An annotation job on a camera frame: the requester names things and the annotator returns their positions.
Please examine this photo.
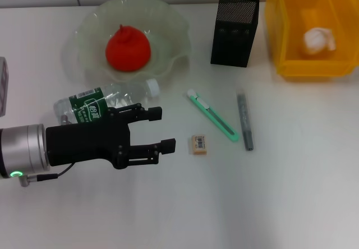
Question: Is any white paper ball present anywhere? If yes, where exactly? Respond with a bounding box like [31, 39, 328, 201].
[302, 26, 337, 56]

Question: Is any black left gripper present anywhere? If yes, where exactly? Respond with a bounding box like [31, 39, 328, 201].
[45, 103, 177, 170]

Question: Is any yellow plastic bin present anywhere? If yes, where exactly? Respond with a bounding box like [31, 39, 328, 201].
[265, 0, 359, 82]

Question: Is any black mesh pen holder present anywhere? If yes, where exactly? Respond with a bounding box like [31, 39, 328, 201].
[210, 0, 260, 69]

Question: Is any clear bottle with green label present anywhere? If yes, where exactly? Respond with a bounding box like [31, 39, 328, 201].
[53, 78, 161, 125]

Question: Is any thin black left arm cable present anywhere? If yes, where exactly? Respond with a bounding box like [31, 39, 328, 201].
[18, 163, 75, 188]

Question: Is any pale green glass fruit plate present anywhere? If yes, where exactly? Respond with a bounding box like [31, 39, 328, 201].
[63, 0, 192, 89]

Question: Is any mint green utility knife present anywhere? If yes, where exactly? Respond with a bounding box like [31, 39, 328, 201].
[186, 89, 241, 142]

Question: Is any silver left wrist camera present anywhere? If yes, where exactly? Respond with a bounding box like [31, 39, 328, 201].
[0, 57, 9, 118]

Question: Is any beige eraser with barcode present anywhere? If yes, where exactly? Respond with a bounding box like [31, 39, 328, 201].
[191, 134, 209, 156]

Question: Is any red-orange fruit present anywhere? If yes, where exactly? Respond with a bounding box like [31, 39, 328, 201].
[105, 24, 152, 72]

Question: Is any grey marker pen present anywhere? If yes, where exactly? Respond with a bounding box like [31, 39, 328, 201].
[236, 89, 255, 151]

